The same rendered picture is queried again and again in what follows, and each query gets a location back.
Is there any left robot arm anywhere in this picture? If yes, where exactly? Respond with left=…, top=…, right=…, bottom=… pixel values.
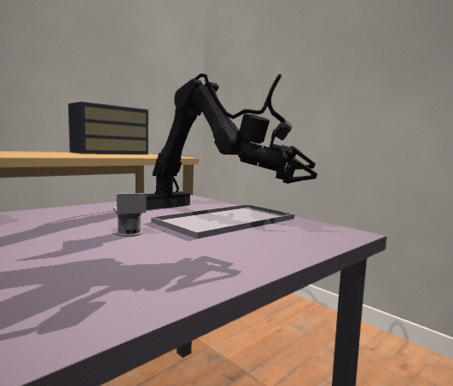
left=146, top=79, right=270, bottom=200

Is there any white l-shaped bracket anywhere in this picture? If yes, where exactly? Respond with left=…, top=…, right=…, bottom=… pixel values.
left=113, top=193, right=146, bottom=214

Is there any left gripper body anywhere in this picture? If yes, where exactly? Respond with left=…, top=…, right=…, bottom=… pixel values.
left=258, top=122, right=293, bottom=183

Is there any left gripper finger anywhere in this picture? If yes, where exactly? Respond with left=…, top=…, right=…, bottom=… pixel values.
left=286, top=157, right=317, bottom=184
left=287, top=146, right=316, bottom=170

